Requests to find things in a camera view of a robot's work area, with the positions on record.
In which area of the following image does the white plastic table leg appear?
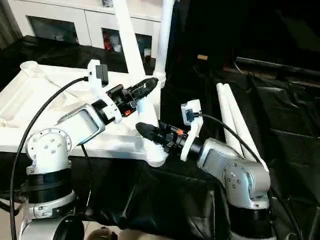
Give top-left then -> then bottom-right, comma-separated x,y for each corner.
152,0 -> 176,89
113,0 -> 169,161
216,83 -> 251,161
223,83 -> 270,174

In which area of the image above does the white plastic table top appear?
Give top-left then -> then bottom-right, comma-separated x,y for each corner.
0,59 -> 169,169

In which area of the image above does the white glass-door cabinet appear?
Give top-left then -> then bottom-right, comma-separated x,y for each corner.
9,0 -> 173,61

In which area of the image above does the black glossy mat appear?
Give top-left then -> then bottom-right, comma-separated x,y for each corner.
0,34 -> 320,240

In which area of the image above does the large dark screen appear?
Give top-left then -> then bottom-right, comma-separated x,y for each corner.
172,0 -> 320,71

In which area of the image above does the long black bar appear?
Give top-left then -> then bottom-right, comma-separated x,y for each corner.
234,56 -> 320,76

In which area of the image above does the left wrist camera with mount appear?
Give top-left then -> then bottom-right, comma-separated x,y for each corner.
87,59 -> 124,126

